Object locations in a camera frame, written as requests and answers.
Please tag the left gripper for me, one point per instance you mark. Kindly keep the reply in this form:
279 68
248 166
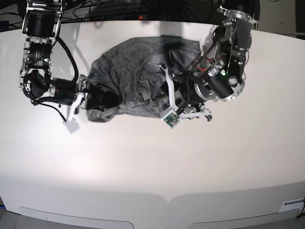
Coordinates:
189 91

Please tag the white label sticker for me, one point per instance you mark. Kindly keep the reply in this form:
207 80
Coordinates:
293 204

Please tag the grey long-sleeve T-shirt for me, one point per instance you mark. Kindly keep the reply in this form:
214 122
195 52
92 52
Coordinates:
131 69

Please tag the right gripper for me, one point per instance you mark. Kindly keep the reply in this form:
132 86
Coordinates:
95 96

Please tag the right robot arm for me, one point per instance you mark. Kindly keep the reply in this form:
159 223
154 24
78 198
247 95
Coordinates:
41 25

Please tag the power strip with red light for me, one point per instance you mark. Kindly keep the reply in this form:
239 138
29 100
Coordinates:
96 14

